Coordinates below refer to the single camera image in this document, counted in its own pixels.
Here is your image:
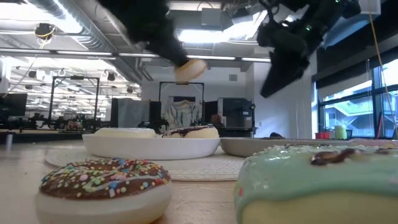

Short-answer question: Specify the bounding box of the gray ceiling ventilation box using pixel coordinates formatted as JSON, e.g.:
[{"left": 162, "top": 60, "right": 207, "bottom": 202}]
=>
[{"left": 200, "top": 7, "right": 223, "bottom": 27}]

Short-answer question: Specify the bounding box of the pale patterned cloth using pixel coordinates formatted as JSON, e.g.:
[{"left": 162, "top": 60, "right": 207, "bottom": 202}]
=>
[{"left": 164, "top": 100, "right": 201, "bottom": 129}]

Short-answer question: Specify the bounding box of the chocolate drizzle cream donut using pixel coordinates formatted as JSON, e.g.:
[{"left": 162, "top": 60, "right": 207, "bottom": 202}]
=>
[{"left": 161, "top": 124, "right": 220, "bottom": 140}]

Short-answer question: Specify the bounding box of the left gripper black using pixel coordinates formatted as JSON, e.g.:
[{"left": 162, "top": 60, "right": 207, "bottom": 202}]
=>
[{"left": 98, "top": 0, "right": 190, "bottom": 68}]

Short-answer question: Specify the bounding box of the mint green drizzle donut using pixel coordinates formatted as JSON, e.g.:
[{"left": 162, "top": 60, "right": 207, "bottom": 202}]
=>
[{"left": 233, "top": 144, "right": 398, "bottom": 224}]

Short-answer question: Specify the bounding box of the small orange donut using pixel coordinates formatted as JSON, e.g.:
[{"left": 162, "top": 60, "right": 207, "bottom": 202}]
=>
[{"left": 174, "top": 58, "right": 208, "bottom": 83}]

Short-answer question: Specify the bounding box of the black computer monitor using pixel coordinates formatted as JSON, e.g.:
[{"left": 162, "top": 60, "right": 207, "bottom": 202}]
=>
[{"left": 0, "top": 93, "right": 29, "bottom": 118}]

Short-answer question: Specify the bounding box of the small chocolate rainbow sprinkle donut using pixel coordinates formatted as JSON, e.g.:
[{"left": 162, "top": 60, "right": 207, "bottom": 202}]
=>
[{"left": 34, "top": 158, "right": 173, "bottom": 224}]

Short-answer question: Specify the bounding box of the large glass window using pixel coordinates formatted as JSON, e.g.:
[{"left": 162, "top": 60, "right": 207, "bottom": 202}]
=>
[{"left": 316, "top": 58, "right": 398, "bottom": 139}]

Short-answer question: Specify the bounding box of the gray round plate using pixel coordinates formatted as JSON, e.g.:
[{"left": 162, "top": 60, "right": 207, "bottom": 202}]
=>
[{"left": 220, "top": 137, "right": 356, "bottom": 158}]

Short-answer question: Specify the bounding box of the round white woven placemat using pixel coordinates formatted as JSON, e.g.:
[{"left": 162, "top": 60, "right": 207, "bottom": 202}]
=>
[{"left": 44, "top": 146, "right": 249, "bottom": 182}]

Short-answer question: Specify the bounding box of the green cylindrical cup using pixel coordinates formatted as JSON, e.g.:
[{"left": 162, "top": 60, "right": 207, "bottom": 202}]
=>
[{"left": 334, "top": 124, "right": 348, "bottom": 141}]

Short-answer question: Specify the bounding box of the black machine cabinet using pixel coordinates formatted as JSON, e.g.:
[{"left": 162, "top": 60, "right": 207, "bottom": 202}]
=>
[{"left": 217, "top": 96, "right": 257, "bottom": 138}]

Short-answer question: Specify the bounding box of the ceiling mounted black camera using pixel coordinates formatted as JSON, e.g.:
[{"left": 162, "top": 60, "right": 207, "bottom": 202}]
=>
[{"left": 34, "top": 22, "right": 56, "bottom": 40}]

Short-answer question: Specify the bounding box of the silver ceiling duct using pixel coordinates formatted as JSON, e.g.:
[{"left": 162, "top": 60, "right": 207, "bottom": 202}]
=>
[{"left": 27, "top": 0, "right": 147, "bottom": 82}]

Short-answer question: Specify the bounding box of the gray cabinet panel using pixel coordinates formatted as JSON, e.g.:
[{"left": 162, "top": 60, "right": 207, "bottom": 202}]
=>
[{"left": 111, "top": 97, "right": 150, "bottom": 129}]

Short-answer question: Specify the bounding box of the black robot station frame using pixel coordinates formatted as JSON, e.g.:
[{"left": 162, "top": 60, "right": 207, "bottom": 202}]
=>
[
  {"left": 47, "top": 75, "right": 101, "bottom": 129},
  {"left": 159, "top": 81, "right": 205, "bottom": 127}
]

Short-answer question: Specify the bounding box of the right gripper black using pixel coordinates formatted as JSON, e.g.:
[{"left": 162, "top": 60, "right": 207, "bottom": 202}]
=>
[{"left": 256, "top": 0, "right": 336, "bottom": 99}]

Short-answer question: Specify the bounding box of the long ceiling light strip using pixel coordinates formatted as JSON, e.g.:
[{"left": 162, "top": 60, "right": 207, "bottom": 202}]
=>
[{"left": 0, "top": 47, "right": 272, "bottom": 63}]

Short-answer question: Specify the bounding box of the white glazed sprinkle donut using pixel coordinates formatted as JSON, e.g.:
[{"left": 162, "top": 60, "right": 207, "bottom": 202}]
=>
[{"left": 94, "top": 127, "right": 157, "bottom": 139}]

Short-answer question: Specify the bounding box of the white round plate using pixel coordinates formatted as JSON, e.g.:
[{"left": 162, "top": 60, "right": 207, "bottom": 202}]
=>
[{"left": 81, "top": 133, "right": 222, "bottom": 161}]

